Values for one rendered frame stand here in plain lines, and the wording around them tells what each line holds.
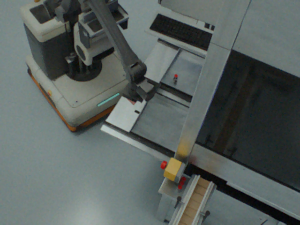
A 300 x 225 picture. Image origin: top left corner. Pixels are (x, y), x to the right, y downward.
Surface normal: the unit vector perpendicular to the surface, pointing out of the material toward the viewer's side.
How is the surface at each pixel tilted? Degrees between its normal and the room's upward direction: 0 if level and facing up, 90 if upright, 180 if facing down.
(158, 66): 0
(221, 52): 90
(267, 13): 90
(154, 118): 0
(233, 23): 90
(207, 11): 90
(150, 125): 0
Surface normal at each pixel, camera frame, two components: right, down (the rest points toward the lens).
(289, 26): -0.45, 0.75
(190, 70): 0.07, -0.51
